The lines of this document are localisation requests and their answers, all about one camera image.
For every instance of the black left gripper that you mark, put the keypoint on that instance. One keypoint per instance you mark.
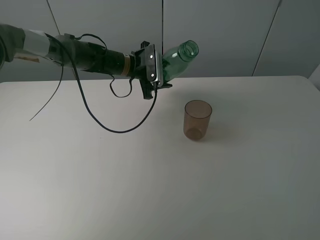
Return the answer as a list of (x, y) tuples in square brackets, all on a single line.
[(139, 72)]

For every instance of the green transparent plastic bottle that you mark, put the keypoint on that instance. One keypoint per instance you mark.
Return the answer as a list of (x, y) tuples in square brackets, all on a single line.
[(177, 59)]

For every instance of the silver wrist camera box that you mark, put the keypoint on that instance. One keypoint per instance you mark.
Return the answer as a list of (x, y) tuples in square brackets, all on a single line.
[(154, 66)]

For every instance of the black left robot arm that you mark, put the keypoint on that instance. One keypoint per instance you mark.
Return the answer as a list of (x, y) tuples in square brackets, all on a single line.
[(67, 50)]

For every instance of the pink translucent plastic cup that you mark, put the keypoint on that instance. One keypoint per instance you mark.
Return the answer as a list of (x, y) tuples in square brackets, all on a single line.
[(197, 114)]

